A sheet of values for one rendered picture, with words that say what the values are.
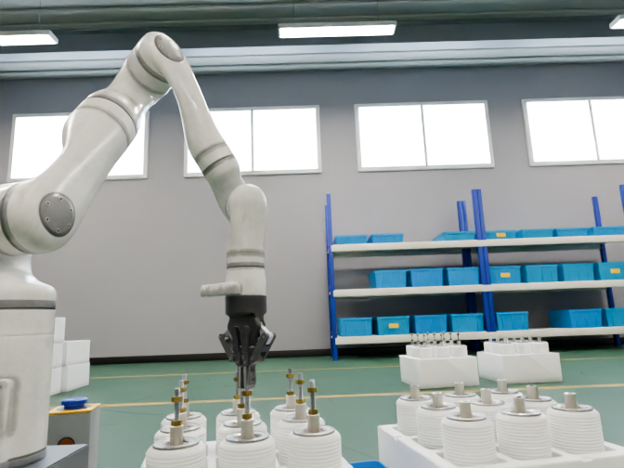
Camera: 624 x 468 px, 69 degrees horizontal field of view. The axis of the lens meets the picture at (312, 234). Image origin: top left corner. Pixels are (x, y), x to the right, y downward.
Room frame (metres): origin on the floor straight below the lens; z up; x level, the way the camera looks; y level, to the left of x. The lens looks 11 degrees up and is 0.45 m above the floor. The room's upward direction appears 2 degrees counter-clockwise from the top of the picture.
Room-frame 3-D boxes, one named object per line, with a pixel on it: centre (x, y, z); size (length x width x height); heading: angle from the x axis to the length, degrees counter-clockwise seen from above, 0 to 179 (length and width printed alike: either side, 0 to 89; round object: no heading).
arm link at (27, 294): (0.56, 0.37, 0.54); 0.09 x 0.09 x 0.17; 75
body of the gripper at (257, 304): (0.84, 0.13, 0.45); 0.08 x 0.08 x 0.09
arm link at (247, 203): (0.84, 0.12, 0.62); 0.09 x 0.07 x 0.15; 20
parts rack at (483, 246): (5.65, -2.01, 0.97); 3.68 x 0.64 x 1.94; 91
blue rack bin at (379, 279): (5.62, -0.90, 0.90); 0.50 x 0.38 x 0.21; 2
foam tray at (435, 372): (3.23, -0.81, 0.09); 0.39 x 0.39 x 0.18; 8
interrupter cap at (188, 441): (0.82, 0.24, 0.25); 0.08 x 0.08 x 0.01
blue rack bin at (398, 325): (5.59, -0.89, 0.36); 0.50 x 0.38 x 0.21; 2
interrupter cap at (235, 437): (0.84, 0.12, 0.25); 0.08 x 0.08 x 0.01
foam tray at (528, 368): (3.29, -1.38, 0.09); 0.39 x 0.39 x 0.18; 4
